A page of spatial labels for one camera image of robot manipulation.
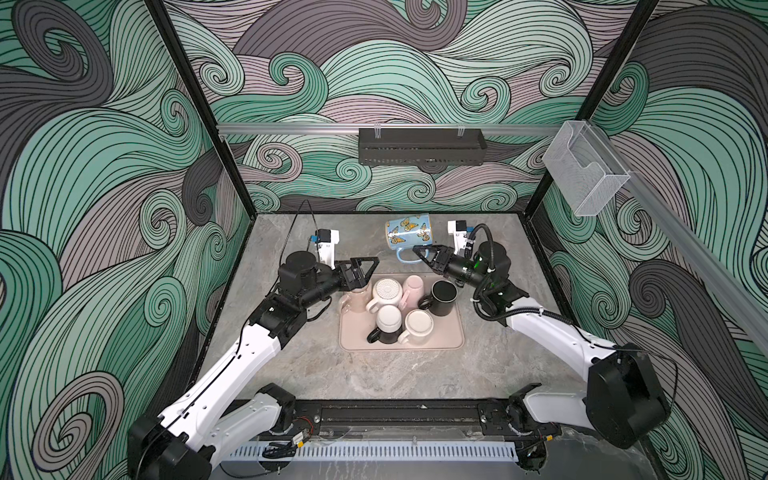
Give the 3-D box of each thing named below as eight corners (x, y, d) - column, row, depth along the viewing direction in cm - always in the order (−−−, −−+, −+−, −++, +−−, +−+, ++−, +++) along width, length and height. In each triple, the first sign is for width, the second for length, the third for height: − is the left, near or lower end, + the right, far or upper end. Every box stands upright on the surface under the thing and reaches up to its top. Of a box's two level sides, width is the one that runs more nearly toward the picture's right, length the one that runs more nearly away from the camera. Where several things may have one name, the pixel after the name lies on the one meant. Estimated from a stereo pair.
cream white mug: (398, 346, 88) (400, 335, 81) (397, 320, 93) (399, 308, 87) (431, 346, 88) (435, 335, 81) (428, 320, 93) (432, 308, 87)
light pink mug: (400, 314, 95) (402, 298, 86) (399, 292, 100) (401, 274, 92) (421, 314, 95) (425, 298, 86) (418, 292, 100) (422, 274, 92)
